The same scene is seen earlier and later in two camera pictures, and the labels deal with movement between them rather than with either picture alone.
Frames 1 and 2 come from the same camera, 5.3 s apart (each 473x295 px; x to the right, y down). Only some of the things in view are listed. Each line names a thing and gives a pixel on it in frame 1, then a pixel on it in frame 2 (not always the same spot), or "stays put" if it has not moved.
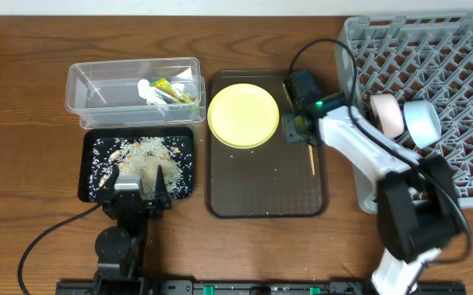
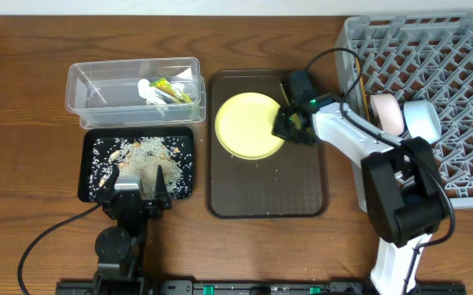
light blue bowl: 423,121 stays put
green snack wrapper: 170,92 stays put
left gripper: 134,203 stays put
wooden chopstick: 311,159 → 364,92
